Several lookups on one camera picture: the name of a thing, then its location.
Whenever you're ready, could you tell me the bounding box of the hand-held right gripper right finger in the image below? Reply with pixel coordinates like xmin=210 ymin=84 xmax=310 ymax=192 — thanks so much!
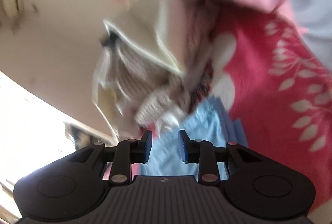
xmin=178 ymin=130 xmax=262 ymax=185

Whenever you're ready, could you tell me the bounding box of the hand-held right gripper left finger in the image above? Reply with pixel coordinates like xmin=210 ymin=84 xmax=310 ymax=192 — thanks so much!
xmin=70 ymin=130 xmax=153 ymax=185

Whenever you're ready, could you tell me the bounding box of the blue printed t-shirt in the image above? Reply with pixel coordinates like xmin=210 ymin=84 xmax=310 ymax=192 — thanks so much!
xmin=140 ymin=96 xmax=248 ymax=178

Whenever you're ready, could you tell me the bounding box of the houndstooth knit sweater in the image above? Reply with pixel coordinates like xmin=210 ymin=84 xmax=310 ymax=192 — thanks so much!
xmin=104 ymin=0 xmax=221 ymax=126

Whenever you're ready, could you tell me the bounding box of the pink floral blanket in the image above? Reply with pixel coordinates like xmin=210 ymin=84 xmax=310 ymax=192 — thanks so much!
xmin=130 ymin=14 xmax=332 ymax=224

